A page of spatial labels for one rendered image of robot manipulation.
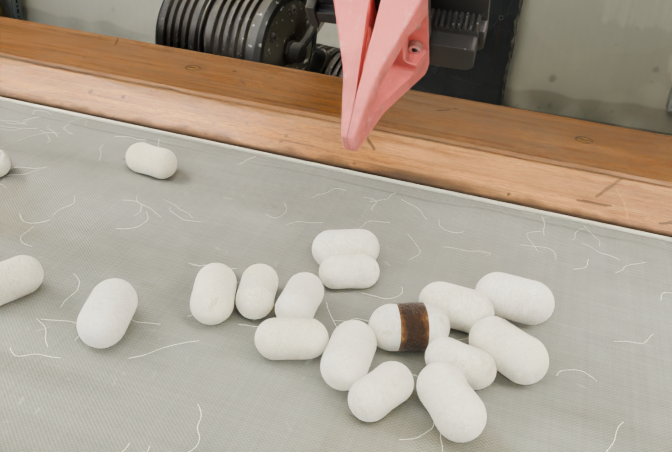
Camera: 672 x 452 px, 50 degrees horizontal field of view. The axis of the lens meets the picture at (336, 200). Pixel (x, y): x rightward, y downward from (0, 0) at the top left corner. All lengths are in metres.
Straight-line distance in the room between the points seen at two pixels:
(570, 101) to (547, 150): 1.95
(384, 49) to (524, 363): 0.16
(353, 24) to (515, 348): 0.17
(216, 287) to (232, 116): 0.21
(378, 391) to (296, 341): 0.05
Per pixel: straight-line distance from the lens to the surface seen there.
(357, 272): 0.36
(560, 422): 0.33
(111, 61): 0.61
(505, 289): 0.36
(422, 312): 0.33
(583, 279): 0.42
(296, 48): 0.75
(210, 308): 0.34
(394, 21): 0.36
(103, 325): 0.33
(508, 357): 0.33
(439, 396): 0.30
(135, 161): 0.47
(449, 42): 0.40
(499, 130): 0.52
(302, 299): 0.34
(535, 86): 2.44
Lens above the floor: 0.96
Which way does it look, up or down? 29 degrees down
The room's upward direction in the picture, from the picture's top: 5 degrees clockwise
